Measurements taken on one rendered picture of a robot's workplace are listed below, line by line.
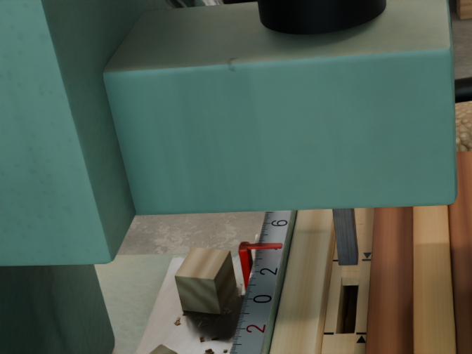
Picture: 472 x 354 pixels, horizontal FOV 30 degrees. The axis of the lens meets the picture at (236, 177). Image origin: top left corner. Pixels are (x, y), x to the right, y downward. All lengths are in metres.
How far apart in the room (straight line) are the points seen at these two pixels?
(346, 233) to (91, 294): 0.23
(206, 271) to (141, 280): 0.08
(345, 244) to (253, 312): 0.06
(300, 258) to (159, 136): 0.11
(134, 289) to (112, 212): 0.33
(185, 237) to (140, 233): 0.13
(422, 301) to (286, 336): 0.06
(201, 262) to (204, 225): 1.58
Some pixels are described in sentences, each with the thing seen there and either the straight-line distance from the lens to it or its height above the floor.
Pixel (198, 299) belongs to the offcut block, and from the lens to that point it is 0.64.
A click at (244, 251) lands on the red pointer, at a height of 0.96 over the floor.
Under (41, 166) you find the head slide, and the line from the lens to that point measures 0.34.
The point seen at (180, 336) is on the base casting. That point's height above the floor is 0.80.
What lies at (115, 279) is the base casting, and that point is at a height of 0.80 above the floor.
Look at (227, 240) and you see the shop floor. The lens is 2.15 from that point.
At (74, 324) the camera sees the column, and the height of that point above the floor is 0.86.
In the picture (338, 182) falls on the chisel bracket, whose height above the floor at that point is 1.01.
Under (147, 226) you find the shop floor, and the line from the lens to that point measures 2.27.
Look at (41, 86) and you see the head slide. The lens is 0.32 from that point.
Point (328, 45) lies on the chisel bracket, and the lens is 0.34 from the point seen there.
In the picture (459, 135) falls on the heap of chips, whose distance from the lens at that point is 0.60.
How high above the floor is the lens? 1.20
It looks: 30 degrees down
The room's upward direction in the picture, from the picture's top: 10 degrees counter-clockwise
